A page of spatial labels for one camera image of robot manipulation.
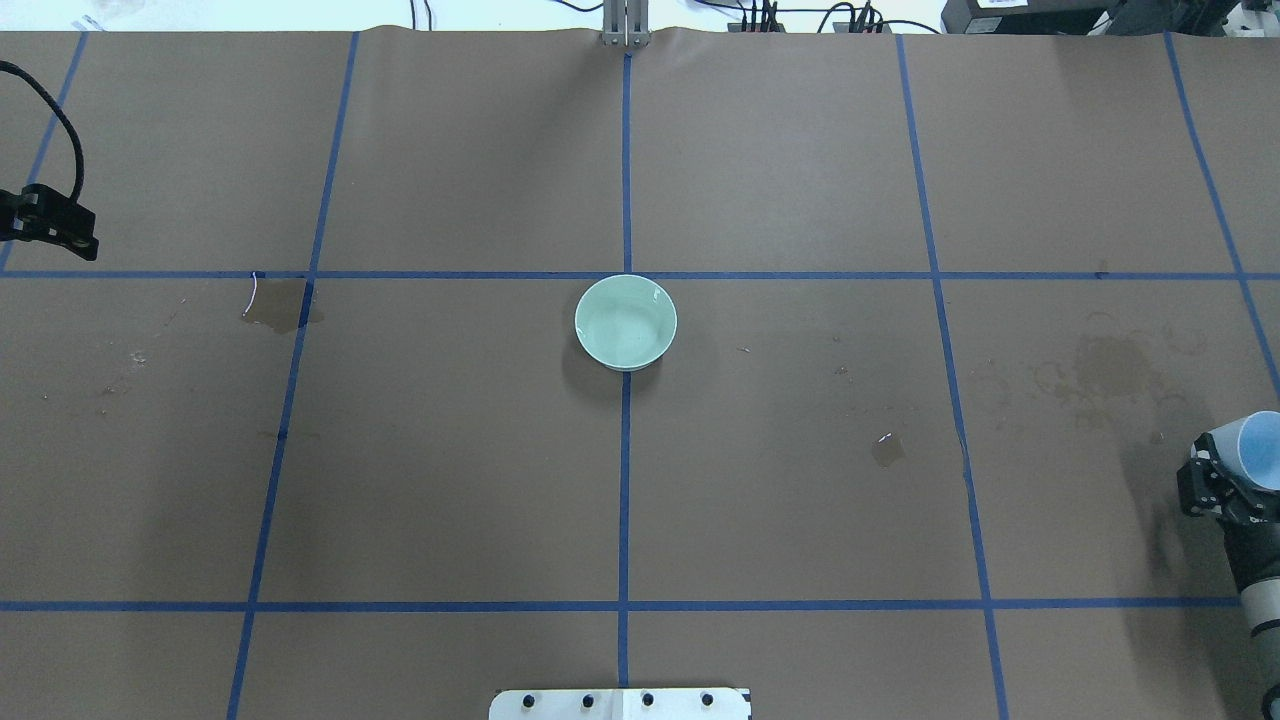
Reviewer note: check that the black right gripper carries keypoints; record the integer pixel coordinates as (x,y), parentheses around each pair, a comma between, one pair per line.
(1252,543)

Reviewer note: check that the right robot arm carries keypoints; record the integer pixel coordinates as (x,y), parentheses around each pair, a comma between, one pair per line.
(1260,604)

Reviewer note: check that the black box with label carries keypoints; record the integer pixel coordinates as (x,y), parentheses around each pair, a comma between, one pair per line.
(1022,17)

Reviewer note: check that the light blue plastic cup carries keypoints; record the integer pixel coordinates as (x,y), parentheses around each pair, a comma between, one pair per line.
(1257,447)

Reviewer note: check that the light green ceramic bowl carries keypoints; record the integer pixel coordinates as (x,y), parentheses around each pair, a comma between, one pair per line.
(625,322)

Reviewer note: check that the aluminium frame post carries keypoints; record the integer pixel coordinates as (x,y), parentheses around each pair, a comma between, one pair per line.
(625,23)

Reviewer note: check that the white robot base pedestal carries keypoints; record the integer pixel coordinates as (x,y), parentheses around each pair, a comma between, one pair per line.
(623,703)

